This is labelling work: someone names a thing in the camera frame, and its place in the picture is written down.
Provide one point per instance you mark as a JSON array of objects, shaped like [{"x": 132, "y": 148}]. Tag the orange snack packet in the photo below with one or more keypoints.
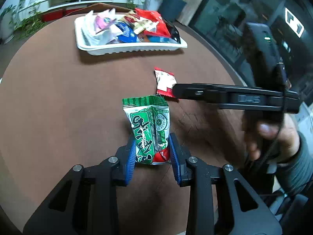
[{"x": 143, "y": 38}]

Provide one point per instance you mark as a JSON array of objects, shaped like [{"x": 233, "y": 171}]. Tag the gold red pie packet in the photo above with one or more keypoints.
[{"x": 138, "y": 23}]

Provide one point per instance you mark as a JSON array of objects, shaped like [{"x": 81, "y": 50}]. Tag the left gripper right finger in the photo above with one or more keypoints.
[{"x": 221, "y": 201}]

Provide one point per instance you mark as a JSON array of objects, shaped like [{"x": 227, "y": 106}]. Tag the light blue snack packet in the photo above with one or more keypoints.
[{"x": 159, "y": 39}]

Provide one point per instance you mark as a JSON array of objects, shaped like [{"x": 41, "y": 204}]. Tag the dark blue snack packet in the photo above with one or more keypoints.
[{"x": 127, "y": 36}]

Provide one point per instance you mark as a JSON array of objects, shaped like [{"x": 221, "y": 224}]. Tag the tall plant blue pot right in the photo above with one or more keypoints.
[{"x": 171, "y": 9}]

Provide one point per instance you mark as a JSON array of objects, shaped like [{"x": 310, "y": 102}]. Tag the red storage box left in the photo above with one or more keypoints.
[{"x": 51, "y": 16}]

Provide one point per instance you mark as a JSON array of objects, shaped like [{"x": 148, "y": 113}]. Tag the black snack bag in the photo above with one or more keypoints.
[{"x": 174, "y": 33}]

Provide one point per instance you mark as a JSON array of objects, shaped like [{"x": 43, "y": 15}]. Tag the trailing green floor plant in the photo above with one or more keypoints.
[{"x": 24, "y": 17}]

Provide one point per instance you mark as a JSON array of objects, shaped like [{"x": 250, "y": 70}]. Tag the green seaweed snack packet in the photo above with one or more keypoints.
[{"x": 149, "y": 117}]

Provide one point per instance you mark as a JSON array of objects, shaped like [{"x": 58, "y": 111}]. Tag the white pink snack packet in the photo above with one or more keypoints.
[{"x": 96, "y": 39}]

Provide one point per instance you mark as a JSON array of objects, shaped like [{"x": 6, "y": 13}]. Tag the white plastic tray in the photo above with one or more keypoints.
[{"x": 116, "y": 46}]

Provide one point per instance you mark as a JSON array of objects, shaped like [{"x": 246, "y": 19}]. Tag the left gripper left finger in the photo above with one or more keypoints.
[{"x": 85, "y": 201}]

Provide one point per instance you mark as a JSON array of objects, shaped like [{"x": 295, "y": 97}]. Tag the red brown candy packet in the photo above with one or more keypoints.
[{"x": 165, "y": 82}]

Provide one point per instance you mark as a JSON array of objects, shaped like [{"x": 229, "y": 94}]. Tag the red chip bag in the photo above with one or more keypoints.
[{"x": 158, "y": 27}]

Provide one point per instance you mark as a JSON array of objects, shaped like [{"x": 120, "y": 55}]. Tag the red storage box right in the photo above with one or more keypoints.
[{"x": 71, "y": 11}]

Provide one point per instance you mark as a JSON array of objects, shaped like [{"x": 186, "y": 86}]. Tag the red storage box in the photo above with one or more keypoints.
[
  {"x": 51, "y": 16},
  {"x": 71, "y": 11}
]

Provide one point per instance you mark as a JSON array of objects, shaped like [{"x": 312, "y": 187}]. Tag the person's right hand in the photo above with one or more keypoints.
[{"x": 286, "y": 135}]

